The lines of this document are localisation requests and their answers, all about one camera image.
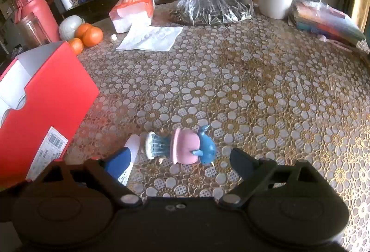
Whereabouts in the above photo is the white round ball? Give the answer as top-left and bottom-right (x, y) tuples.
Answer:
(59, 15), (86, 41)

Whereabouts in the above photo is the red water bottle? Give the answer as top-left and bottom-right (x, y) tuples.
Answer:
(14, 0), (61, 45)

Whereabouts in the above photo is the dark wooden side table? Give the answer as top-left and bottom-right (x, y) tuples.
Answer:
(58, 0), (125, 24)

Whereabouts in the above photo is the red cardboard box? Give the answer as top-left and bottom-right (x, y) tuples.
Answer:
(0, 41), (100, 189)

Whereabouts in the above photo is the white paper sheet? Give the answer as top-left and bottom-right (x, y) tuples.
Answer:
(115, 25), (184, 52)

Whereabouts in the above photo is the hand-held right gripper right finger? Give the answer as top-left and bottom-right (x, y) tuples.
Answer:
(219, 147), (333, 208)

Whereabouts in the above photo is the patterned lace tablecloth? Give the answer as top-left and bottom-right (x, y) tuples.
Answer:
(64, 1), (370, 252)

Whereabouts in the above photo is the pink and blue toy figure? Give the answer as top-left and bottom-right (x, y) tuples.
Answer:
(145, 125), (217, 166)

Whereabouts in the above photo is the orange tissue pack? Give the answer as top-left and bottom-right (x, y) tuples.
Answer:
(109, 0), (155, 33)

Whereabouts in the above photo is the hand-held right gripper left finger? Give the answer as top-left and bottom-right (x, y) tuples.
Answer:
(35, 147), (144, 208)

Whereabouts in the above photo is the stack of colourful books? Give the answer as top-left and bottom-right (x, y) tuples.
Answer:
(287, 0), (366, 47)

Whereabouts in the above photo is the clear glass cup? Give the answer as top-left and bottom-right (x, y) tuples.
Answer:
(16, 12), (52, 49)

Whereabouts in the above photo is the orange fruit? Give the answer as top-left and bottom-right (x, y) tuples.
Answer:
(74, 23), (93, 39)
(68, 38), (84, 55)
(82, 27), (104, 47)

